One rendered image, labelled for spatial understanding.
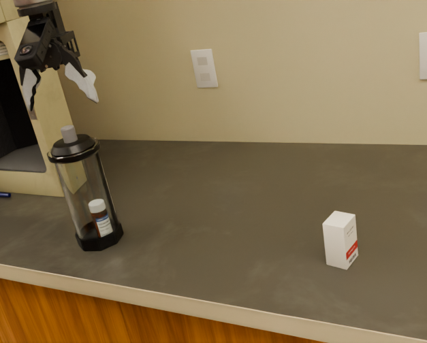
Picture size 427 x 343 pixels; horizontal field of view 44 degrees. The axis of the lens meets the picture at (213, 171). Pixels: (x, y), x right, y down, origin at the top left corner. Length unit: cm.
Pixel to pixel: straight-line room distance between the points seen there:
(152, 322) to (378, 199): 54
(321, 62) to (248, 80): 22
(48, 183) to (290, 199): 67
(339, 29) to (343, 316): 79
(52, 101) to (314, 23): 71
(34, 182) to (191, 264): 64
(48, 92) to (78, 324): 59
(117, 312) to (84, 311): 10
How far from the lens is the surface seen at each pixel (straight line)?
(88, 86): 105
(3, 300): 140
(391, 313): 88
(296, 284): 94
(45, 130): 142
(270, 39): 147
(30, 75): 110
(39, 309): 132
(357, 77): 143
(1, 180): 163
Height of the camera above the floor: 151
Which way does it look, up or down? 24 degrees down
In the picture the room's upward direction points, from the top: 11 degrees counter-clockwise
